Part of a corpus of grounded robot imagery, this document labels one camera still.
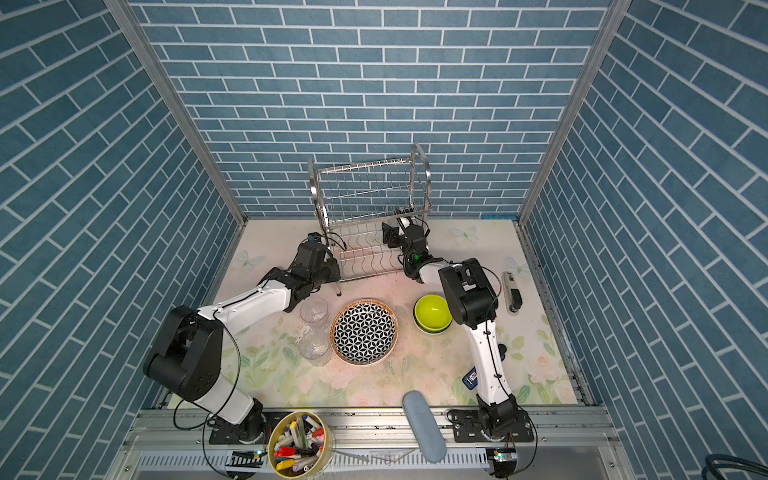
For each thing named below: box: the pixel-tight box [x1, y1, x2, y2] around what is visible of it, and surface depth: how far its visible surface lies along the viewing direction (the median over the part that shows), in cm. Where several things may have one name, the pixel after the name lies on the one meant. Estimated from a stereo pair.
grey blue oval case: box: [402, 390, 447, 464], surface depth 74 cm
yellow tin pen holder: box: [268, 411, 333, 479], surface depth 64 cm
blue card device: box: [462, 366, 478, 390], surface depth 81 cm
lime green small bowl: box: [413, 294, 453, 335], surface depth 88 cm
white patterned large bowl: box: [329, 299, 399, 366], surface depth 90 cm
